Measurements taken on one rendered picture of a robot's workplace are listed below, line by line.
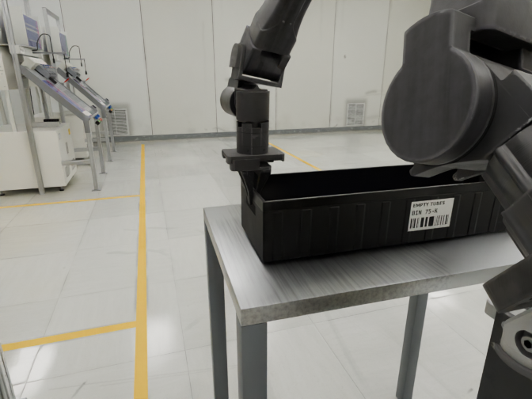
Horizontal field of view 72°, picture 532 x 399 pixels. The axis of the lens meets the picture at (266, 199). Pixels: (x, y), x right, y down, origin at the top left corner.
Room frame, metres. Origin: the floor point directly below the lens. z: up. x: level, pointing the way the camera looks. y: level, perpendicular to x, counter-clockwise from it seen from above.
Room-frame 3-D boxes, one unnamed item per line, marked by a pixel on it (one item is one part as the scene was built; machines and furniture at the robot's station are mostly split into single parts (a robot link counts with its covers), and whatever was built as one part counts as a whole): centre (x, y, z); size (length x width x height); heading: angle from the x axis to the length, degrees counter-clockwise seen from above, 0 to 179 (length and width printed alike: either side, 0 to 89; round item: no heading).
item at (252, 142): (0.65, 0.02, 1.01); 0.10 x 0.07 x 0.07; 106
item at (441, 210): (0.73, -0.25, 0.86); 0.57 x 0.17 x 0.11; 106
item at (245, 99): (0.66, 0.02, 1.07); 0.07 x 0.06 x 0.07; 24
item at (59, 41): (5.24, 2.86, 0.95); 1.36 x 0.82 x 1.90; 107
